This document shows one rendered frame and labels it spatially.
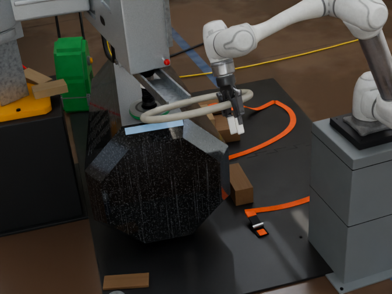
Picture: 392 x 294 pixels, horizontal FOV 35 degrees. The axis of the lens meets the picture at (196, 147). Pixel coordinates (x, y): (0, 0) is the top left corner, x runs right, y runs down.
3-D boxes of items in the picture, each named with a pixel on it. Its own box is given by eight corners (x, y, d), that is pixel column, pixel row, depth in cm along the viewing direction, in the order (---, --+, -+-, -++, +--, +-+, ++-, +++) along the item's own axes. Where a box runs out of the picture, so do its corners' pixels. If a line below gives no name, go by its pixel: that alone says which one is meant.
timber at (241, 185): (253, 202, 392) (253, 186, 386) (235, 206, 390) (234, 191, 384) (238, 177, 417) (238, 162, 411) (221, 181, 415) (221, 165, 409)
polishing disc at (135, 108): (141, 96, 341) (140, 94, 340) (175, 101, 333) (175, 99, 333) (122, 114, 325) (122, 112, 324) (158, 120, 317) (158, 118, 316)
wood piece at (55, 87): (35, 100, 366) (33, 92, 363) (32, 93, 374) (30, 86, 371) (68, 92, 372) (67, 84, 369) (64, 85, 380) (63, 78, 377)
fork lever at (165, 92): (114, 64, 335) (112, 55, 332) (147, 56, 341) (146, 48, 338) (160, 113, 279) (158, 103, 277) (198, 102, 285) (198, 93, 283)
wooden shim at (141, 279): (102, 290, 334) (102, 288, 334) (104, 277, 343) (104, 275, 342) (149, 287, 334) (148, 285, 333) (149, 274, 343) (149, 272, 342)
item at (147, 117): (128, 120, 276) (126, 114, 275) (225, 94, 292) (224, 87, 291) (161, 128, 230) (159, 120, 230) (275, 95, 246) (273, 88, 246)
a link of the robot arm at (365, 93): (370, 102, 311) (374, 63, 299) (395, 118, 297) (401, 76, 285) (344, 112, 305) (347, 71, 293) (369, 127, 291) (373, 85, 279)
